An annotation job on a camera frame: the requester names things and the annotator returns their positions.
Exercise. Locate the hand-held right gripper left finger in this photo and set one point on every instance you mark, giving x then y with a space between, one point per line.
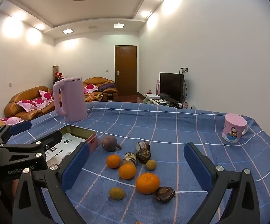
75 165

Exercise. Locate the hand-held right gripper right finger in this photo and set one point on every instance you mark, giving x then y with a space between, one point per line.
196 165

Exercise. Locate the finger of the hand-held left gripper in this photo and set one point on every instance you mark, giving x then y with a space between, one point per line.
20 126
48 139

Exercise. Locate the pink tin box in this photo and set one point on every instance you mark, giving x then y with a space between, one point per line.
92 142

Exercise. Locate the purple passion fruit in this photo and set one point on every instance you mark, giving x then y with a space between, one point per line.
108 143

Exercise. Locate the brown bun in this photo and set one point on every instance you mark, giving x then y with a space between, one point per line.
164 194

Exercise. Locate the brown longan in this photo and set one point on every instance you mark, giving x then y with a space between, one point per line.
117 193
151 165

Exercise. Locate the large orange mandarin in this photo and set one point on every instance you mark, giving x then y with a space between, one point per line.
148 183

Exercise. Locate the dark brown water chestnut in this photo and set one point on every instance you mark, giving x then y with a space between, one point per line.
143 156

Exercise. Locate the dark sugarcane piece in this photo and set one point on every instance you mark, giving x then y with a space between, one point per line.
129 158
144 145

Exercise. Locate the pink flowered cushion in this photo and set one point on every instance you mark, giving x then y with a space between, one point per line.
46 95
12 120
25 105
39 103
90 88

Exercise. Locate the white printed leaflet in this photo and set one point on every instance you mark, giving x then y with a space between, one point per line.
72 142

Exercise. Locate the long brown leather sofa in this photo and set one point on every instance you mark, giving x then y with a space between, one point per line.
20 96

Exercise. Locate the pink electric kettle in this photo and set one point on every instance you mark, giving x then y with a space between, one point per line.
73 100

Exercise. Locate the blue plaid tablecloth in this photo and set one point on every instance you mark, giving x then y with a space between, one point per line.
172 126

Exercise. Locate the pink cartoon mug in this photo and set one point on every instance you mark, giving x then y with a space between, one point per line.
232 130

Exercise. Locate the coffee table with snacks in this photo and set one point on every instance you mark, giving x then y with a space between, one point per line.
93 97

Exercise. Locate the pink printed bag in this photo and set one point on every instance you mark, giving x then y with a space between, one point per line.
186 104

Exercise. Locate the red plush toys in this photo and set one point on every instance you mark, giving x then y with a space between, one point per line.
60 75

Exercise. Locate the framed picture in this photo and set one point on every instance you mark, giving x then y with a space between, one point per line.
55 68

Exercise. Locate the small brown leather sofa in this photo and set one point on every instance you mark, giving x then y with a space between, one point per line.
95 81

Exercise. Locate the purple blanket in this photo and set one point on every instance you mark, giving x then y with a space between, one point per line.
105 86

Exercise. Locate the white television stand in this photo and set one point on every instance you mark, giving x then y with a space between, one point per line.
151 96

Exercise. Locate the black television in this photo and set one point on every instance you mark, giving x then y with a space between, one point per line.
171 86

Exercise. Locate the pink bottle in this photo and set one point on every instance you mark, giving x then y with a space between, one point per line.
158 86

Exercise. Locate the brown wooden door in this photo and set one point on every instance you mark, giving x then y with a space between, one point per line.
125 70

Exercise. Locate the square recessed ceiling light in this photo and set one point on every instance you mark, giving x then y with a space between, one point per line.
67 30
118 25

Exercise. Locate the wall power socket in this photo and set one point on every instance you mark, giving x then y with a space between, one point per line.
185 69

